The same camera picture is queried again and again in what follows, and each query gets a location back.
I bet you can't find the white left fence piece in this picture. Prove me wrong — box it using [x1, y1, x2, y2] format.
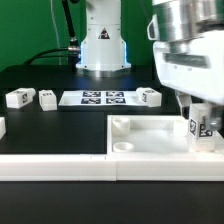
[0, 117, 6, 140]

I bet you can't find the black cable bundle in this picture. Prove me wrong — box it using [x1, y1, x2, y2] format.
[22, 0, 83, 68]

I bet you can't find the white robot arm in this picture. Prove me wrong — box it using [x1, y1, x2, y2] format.
[147, 0, 224, 131]

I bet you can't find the white marker base plate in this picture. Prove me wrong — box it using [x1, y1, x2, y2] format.
[59, 90, 144, 106]

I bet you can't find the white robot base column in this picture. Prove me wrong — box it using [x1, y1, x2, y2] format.
[76, 0, 131, 78]

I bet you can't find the white square table top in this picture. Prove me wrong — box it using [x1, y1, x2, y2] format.
[107, 115, 224, 156]

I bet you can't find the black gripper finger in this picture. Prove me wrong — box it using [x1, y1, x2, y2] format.
[205, 106, 223, 131]
[175, 91, 192, 119]

